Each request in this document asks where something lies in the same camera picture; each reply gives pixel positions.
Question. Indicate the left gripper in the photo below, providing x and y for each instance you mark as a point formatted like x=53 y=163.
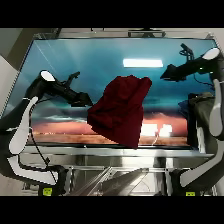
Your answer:
x=82 y=99

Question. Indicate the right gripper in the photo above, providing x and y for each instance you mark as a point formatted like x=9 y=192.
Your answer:
x=172 y=73

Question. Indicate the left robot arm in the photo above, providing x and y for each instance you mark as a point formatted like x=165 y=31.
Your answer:
x=20 y=131

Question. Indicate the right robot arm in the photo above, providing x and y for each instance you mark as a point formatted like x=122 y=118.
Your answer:
x=216 y=113

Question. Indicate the blue garment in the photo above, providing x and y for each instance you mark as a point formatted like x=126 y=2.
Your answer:
x=184 y=108

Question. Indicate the dark red T-shirt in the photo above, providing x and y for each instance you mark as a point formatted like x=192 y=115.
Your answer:
x=118 y=111

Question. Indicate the olive green garment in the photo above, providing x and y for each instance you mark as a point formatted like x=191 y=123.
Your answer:
x=201 y=120

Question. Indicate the silver frame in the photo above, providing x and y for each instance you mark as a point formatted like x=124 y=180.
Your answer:
x=110 y=156

